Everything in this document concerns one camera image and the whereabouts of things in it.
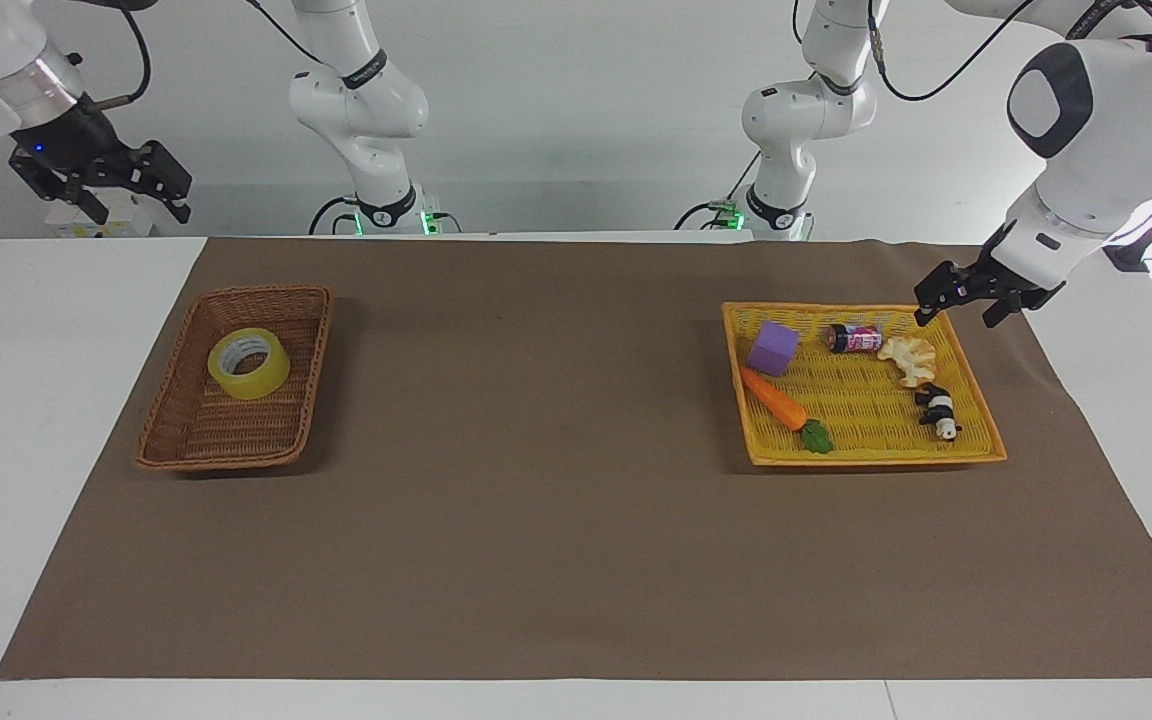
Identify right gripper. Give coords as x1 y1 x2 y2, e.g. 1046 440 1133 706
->
7 95 194 227

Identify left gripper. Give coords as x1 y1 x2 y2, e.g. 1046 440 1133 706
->
913 224 1066 330

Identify yellow woven basket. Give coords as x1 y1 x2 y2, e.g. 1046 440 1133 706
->
720 300 1009 469

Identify yellow tape roll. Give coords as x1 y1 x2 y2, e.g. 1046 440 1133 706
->
206 325 292 402

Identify brown wicker basket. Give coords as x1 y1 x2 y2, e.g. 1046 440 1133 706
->
133 284 335 473

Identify white box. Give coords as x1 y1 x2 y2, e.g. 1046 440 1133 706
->
44 192 155 239

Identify cream toy mushroom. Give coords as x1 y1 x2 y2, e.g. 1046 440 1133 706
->
876 335 938 390

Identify black and white panda toy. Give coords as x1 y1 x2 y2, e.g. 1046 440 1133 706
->
913 382 964 442

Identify small pink can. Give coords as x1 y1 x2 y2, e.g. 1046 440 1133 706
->
826 322 884 355

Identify purple cube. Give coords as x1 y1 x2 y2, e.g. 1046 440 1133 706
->
746 320 801 379

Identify orange toy carrot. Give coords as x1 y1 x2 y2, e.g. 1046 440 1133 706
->
738 365 835 456

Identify black cable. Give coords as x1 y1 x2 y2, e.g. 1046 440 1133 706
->
866 0 1152 103
674 150 763 232
86 0 153 109
244 0 342 73
308 194 361 237

